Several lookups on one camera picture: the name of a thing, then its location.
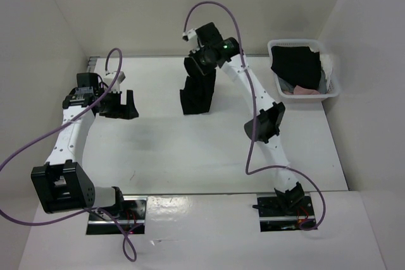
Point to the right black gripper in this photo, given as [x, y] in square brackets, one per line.
[204, 69]

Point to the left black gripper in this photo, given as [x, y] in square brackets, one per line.
[128, 111]

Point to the black skirt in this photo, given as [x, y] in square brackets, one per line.
[297, 66]
[197, 94]

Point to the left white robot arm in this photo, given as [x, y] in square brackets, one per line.
[61, 183]

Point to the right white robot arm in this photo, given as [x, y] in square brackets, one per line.
[264, 127]

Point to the black skirt in basket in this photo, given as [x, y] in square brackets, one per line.
[297, 66]

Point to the pink cloth in basket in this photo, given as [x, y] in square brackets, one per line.
[297, 90]

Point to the grey cloth in basket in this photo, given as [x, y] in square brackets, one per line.
[322, 88]

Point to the white plastic basket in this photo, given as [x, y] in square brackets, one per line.
[333, 88]

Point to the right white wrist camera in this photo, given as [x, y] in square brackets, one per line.
[189, 35]

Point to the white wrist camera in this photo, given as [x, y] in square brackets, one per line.
[189, 35]
[113, 80]

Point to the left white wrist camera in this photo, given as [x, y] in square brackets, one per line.
[113, 80]

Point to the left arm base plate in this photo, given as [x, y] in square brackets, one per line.
[131, 218]

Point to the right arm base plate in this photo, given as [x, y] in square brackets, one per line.
[273, 218]

